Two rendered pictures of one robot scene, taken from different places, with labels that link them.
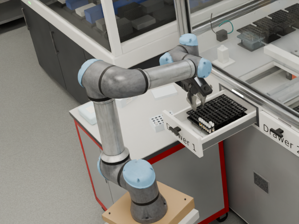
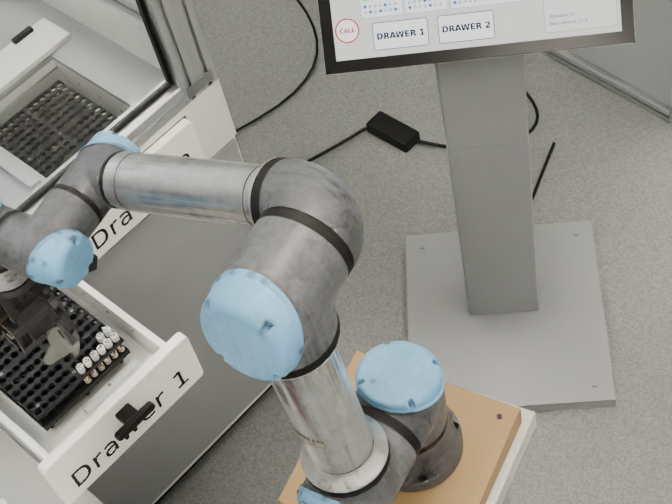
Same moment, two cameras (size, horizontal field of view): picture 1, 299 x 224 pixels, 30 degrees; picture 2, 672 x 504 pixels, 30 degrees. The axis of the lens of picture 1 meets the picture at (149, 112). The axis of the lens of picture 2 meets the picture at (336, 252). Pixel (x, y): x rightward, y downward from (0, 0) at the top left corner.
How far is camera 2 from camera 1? 207 cm
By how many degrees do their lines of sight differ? 69
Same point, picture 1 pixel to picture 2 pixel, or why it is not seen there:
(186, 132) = (148, 380)
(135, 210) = (449, 445)
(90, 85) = (326, 303)
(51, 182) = not seen: outside the picture
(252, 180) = not seen: hidden behind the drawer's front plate
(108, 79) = (344, 209)
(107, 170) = (393, 474)
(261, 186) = not seen: hidden behind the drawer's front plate
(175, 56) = (63, 219)
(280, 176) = (161, 292)
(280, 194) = (177, 324)
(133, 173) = (416, 376)
